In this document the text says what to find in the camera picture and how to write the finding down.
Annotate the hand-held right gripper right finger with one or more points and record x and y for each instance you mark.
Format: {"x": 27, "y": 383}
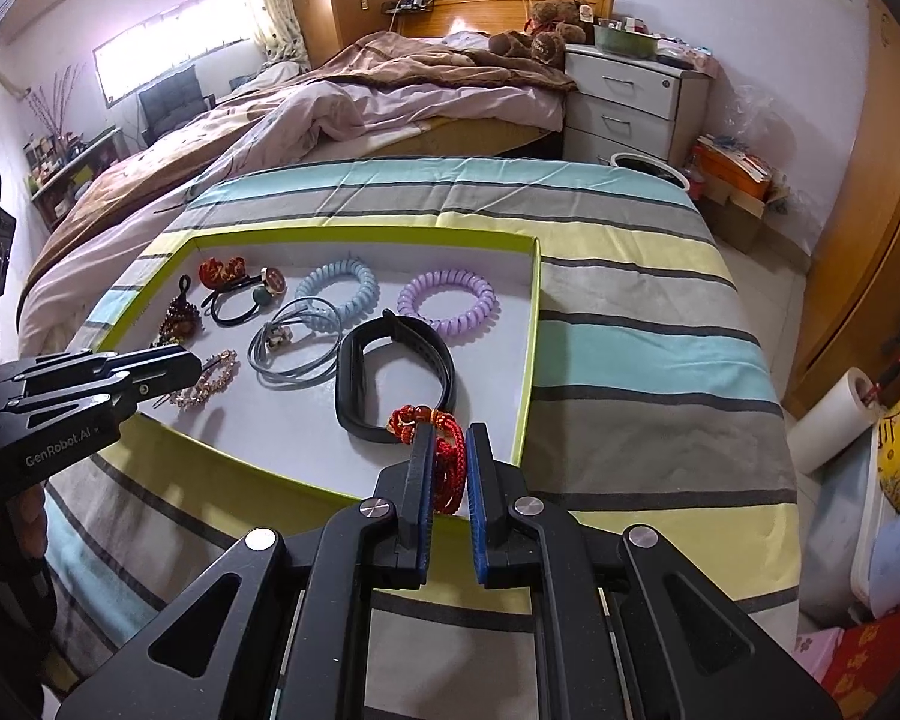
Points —
{"x": 475, "y": 517}

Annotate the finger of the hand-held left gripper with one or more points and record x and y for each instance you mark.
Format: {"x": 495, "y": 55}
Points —
{"x": 142, "y": 366}
{"x": 75, "y": 406}

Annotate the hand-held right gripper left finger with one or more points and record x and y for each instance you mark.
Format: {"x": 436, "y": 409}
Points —
{"x": 425, "y": 510}

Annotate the red knot ornament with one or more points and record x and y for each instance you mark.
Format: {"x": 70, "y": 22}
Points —
{"x": 221, "y": 272}

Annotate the white tray with green rim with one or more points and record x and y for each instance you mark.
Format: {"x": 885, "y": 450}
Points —
{"x": 270, "y": 420}

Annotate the black wristband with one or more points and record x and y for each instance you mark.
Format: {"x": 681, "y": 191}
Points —
{"x": 439, "y": 356}

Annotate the person's left hand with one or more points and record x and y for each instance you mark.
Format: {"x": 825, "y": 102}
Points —
{"x": 31, "y": 521}

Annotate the cluttered desk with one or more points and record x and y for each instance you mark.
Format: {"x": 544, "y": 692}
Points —
{"x": 75, "y": 172}

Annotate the striped cloth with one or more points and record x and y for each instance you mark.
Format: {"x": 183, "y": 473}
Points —
{"x": 630, "y": 360}

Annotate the black office chair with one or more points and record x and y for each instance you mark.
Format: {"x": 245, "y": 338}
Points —
{"x": 172, "y": 101}

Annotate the dried branches in vase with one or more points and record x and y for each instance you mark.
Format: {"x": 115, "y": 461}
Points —
{"x": 56, "y": 101}

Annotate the window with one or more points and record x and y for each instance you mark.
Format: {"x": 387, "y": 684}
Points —
{"x": 169, "y": 41}

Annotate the pink floral duvet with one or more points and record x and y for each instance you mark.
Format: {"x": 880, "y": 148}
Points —
{"x": 390, "y": 101}

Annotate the white paper roll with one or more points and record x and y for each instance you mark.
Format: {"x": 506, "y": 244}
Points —
{"x": 832, "y": 420}

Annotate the patterned curtain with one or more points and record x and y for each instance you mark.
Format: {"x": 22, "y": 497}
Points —
{"x": 274, "y": 7}

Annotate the white trash bin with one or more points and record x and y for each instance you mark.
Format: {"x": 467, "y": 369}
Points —
{"x": 679, "y": 176}

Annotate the red patterned box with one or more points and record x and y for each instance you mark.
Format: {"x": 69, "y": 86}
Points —
{"x": 866, "y": 667}

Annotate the wooden wardrobe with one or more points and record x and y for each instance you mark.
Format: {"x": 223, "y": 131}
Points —
{"x": 352, "y": 0}

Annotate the brown blanket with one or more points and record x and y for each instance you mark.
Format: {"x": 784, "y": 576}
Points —
{"x": 435, "y": 60}

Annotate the cardboard box with books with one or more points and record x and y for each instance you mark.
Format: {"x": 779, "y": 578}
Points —
{"x": 735, "y": 172}

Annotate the white drawer nightstand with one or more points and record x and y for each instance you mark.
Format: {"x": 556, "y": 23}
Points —
{"x": 615, "y": 101}

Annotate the power strip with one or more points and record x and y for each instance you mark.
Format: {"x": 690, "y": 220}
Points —
{"x": 409, "y": 5}

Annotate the wooden door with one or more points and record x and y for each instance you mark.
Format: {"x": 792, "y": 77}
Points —
{"x": 847, "y": 240}

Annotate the brown teddy bear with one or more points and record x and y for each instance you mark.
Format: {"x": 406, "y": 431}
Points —
{"x": 551, "y": 34}

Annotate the clear plastic bag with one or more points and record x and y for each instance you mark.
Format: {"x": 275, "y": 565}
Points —
{"x": 750, "y": 109}

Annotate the wooden bed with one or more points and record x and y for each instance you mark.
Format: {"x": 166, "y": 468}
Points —
{"x": 480, "y": 7}

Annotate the green basin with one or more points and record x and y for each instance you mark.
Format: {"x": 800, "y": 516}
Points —
{"x": 624, "y": 41}

